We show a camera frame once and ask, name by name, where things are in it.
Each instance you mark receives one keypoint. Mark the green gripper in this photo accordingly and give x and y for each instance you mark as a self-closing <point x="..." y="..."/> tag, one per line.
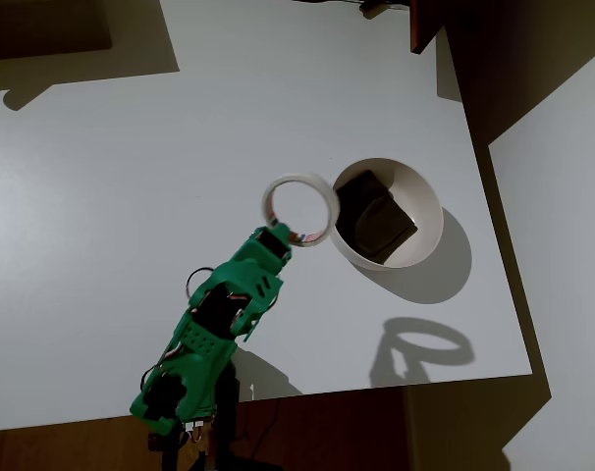
<point x="271" y="242"/>

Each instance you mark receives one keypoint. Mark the white masking tape roll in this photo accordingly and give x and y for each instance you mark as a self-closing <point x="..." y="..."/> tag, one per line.
<point x="327" y="196"/>

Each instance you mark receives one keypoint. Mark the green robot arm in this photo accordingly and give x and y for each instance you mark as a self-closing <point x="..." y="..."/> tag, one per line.
<point x="204" y="353"/>

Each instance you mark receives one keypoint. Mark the black pad in bowl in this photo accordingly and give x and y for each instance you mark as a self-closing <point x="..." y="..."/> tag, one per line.
<point x="376" y="221"/>

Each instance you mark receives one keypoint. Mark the beige round bowl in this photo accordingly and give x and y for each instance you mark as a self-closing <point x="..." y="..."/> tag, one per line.
<point x="425" y="206"/>

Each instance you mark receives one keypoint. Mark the brown wooden furniture panel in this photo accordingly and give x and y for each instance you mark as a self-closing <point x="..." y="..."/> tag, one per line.
<point x="425" y="24"/>

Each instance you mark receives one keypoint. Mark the dark furniture block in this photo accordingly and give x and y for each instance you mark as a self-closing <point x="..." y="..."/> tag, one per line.
<point x="42" y="24"/>

